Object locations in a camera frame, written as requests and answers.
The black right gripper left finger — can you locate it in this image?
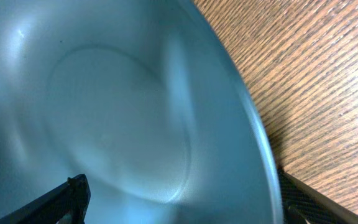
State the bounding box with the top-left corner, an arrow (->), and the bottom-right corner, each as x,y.
0,174 -> 91,224

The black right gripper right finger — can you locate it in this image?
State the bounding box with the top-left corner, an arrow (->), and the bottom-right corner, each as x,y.
278,169 -> 358,224

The blue bowl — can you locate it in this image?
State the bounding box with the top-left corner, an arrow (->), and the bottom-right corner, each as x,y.
0,0 -> 283,223

